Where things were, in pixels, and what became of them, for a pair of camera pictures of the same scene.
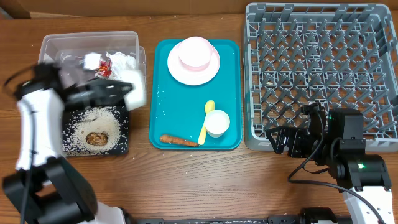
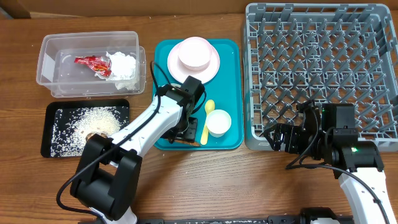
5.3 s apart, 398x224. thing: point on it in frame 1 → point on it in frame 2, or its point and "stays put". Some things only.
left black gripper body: x=86 y=95 → x=186 y=130
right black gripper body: x=301 y=146 stays put
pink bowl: x=194 y=53 stays put
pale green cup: x=216 y=123 stays put
